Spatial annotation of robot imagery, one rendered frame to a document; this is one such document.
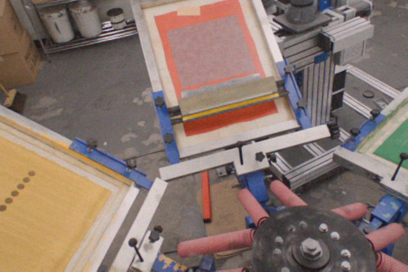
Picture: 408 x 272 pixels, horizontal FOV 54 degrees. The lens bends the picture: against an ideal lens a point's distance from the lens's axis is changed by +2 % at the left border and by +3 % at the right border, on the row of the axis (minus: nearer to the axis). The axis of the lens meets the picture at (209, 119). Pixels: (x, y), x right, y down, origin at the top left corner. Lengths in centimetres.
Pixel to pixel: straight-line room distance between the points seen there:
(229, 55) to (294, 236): 95
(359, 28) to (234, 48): 79
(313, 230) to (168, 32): 112
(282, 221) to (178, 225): 172
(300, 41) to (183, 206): 144
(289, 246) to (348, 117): 220
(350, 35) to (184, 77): 96
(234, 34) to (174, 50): 29
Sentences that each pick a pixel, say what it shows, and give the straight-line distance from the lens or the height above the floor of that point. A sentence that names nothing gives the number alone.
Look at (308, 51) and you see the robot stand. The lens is 226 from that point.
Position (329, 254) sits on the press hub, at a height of 132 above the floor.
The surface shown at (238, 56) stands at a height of 132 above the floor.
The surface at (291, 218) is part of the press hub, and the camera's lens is 113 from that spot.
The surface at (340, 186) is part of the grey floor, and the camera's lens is 296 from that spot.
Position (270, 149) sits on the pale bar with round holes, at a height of 115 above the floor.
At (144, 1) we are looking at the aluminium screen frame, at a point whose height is 155.
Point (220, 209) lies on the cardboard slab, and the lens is 279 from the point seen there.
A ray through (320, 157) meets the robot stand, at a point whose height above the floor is 23.
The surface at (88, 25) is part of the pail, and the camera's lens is 503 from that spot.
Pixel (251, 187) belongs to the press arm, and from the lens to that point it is 150.
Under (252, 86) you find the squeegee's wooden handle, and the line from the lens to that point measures 160.
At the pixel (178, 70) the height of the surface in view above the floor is 132.
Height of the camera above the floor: 222
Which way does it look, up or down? 39 degrees down
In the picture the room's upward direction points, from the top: 9 degrees counter-clockwise
